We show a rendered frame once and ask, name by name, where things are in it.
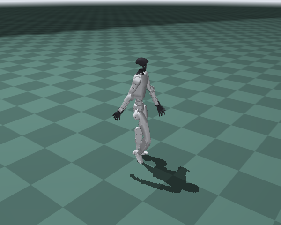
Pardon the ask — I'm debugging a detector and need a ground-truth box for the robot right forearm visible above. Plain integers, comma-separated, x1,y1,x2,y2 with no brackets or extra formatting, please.
118,95,131,112

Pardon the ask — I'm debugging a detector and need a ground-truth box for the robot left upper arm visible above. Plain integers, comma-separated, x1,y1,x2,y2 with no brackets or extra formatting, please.
145,71,155,92

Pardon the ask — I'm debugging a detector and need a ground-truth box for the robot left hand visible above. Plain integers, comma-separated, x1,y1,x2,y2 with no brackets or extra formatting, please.
156,101,166,116

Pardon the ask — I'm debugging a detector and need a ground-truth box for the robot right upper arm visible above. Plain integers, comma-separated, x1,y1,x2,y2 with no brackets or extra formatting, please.
128,77,141,101

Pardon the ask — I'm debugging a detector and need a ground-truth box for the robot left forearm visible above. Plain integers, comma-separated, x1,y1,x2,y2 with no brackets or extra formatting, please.
150,90,159,105

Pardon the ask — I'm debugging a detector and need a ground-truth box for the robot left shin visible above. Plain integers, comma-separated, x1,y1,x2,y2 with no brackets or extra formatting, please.
135,133,143,150

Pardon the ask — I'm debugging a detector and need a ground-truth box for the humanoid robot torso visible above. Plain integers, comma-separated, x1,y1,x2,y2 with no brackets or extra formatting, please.
133,72,148,112

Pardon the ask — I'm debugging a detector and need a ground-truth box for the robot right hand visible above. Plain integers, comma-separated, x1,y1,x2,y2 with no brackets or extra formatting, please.
113,110,124,120

